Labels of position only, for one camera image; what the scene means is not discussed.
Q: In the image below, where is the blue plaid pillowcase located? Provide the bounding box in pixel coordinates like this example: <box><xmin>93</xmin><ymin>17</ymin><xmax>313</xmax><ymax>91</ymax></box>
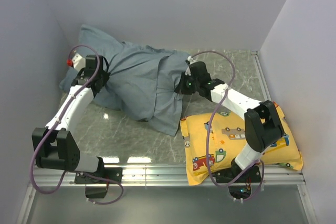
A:
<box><xmin>58</xmin><ymin>23</ymin><xmax>191</xmax><ymax>137</ymax></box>

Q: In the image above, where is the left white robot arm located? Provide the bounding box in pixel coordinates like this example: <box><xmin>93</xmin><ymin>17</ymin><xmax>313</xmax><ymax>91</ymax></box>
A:
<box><xmin>32</xmin><ymin>55</ymin><xmax>110</xmax><ymax>183</ymax></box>

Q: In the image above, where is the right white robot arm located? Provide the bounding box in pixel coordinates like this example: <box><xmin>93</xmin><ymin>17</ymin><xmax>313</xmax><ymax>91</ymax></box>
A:
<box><xmin>175</xmin><ymin>57</ymin><xmax>285</xmax><ymax>182</ymax></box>

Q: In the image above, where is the yellow cartoon vehicle pillow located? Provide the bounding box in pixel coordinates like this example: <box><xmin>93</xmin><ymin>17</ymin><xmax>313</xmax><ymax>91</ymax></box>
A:
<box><xmin>180</xmin><ymin>105</ymin><xmax>303</xmax><ymax>186</ymax></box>

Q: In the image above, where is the black box under left base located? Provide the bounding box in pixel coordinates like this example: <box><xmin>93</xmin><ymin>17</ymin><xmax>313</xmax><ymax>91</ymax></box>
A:
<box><xmin>85</xmin><ymin>187</ymin><xmax>108</xmax><ymax>199</ymax></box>

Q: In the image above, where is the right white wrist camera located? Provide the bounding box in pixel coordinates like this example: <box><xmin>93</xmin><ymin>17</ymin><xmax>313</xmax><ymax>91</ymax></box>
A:
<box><xmin>185</xmin><ymin>56</ymin><xmax>197</xmax><ymax>76</ymax></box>

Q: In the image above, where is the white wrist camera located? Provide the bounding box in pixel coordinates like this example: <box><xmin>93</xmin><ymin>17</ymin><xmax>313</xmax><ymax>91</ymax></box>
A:
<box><xmin>67</xmin><ymin>53</ymin><xmax>86</xmax><ymax>71</ymax></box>
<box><xmin>185</xmin><ymin>56</ymin><xmax>197</xmax><ymax>76</ymax></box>

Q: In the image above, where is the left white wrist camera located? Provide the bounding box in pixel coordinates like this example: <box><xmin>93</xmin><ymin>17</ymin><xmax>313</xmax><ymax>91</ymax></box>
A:
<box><xmin>67</xmin><ymin>53</ymin><xmax>86</xmax><ymax>71</ymax></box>

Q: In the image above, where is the aluminium right side rail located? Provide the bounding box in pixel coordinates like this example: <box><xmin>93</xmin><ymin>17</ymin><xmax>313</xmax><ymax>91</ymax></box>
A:
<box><xmin>251</xmin><ymin>51</ymin><xmax>272</xmax><ymax>100</ymax></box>

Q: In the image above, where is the aluminium rail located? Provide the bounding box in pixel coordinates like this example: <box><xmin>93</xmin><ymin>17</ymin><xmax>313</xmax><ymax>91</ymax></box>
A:
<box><xmin>251</xmin><ymin>51</ymin><xmax>272</xmax><ymax>100</ymax></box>
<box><xmin>34</xmin><ymin>164</ymin><xmax>306</xmax><ymax>187</ymax></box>

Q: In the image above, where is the aluminium front rail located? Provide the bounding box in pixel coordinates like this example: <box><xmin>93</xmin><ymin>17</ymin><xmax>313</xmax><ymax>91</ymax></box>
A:
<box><xmin>34</xmin><ymin>164</ymin><xmax>306</xmax><ymax>187</ymax></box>

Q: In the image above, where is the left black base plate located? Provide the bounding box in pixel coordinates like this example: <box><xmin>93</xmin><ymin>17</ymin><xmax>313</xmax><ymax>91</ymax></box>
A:
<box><xmin>74</xmin><ymin>167</ymin><xmax>123</xmax><ymax>185</ymax></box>

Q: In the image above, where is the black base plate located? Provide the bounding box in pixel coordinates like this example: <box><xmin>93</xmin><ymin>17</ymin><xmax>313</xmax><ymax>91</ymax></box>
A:
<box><xmin>211</xmin><ymin>163</ymin><xmax>263</xmax><ymax>184</ymax></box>
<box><xmin>74</xmin><ymin>167</ymin><xmax>123</xmax><ymax>185</ymax></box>

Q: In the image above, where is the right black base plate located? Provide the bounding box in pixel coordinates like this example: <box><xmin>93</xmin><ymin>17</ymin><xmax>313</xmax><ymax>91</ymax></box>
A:
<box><xmin>211</xmin><ymin>163</ymin><xmax>263</xmax><ymax>184</ymax></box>

